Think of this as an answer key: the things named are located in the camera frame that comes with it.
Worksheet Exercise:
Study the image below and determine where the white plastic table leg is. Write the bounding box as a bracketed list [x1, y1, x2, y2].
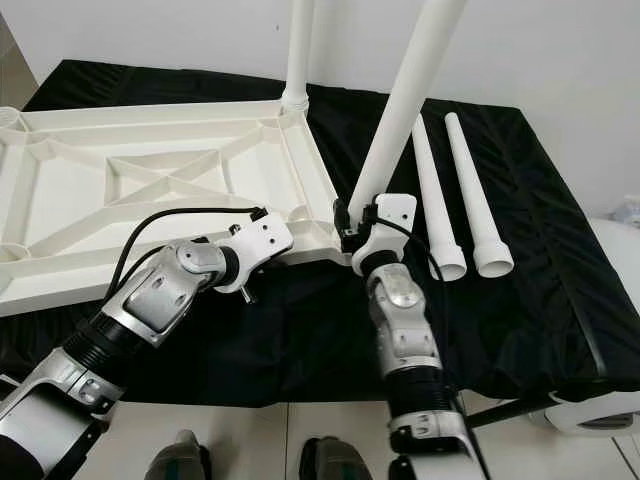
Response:
[411, 112, 470, 283]
[337, 0, 470, 257]
[444, 111, 516, 279]
[281, 0, 317, 112]

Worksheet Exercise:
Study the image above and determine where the white plastic children table top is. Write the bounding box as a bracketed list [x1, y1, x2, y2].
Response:
[0, 100, 353, 320]

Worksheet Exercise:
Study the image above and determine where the black cloth table cover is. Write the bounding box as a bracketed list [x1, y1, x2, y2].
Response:
[0, 58, 640, 407]

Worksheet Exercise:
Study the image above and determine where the grey robot right foot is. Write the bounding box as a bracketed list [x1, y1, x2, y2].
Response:
[298, 437, 372, 480]

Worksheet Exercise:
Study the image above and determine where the grey robot foot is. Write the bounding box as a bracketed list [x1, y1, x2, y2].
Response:
[145, 430, 212, 480]
[298, 437, 372, 480]

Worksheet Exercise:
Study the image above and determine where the black metal table leg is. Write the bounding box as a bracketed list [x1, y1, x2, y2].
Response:
[460, 395, 558, 432]

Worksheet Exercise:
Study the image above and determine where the white round appliance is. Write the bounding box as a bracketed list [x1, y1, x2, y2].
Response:
[545, 215, 640, 437]

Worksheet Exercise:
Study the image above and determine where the grey robot left foot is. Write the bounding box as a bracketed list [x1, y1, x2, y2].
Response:
[145, 430, 212, 480]

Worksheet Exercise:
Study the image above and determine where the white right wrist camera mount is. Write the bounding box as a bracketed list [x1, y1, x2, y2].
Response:
[351, 192, 419, 277]

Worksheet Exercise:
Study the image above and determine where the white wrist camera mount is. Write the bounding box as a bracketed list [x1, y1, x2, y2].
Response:
[221, 209, 296, 292]
[351, 192, 419, 277]

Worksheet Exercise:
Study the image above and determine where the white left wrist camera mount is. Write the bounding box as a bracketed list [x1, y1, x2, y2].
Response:
[221, 209, 296, 292]

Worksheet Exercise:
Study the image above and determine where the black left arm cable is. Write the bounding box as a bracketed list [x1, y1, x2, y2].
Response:
[110, 204, 268, 303]

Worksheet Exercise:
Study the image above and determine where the white wall socket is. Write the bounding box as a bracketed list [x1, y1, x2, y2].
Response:
[614, 196, 640, 225]

